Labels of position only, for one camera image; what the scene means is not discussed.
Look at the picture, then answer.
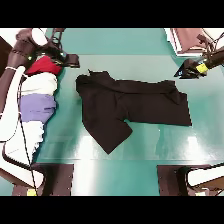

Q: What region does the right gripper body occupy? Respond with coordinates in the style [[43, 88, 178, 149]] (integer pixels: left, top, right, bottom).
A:
[[173, 58, 205, 80]]

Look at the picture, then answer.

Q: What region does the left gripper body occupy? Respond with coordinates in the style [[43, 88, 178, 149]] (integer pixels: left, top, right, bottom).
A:
[[62, 52, 81, 70]]

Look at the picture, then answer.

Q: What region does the red garment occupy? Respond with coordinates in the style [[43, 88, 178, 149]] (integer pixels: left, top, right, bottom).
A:
[[24, 54, 64, 77]]

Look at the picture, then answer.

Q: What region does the cream white garment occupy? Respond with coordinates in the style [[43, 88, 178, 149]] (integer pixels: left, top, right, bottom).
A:
[[19, 71, 59, 98]]

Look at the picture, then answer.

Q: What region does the purple garment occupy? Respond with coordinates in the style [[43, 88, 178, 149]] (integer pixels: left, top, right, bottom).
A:
[[17, 93, 58, 124]]

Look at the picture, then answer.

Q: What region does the black T-shirt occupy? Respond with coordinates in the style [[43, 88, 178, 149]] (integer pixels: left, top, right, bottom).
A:
[[75, 69, 194, 156]]

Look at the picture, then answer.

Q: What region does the black cable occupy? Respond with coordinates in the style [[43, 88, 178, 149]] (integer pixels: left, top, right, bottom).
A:
[[197, 33, 224, 60], [17, 74, 38, 197]]

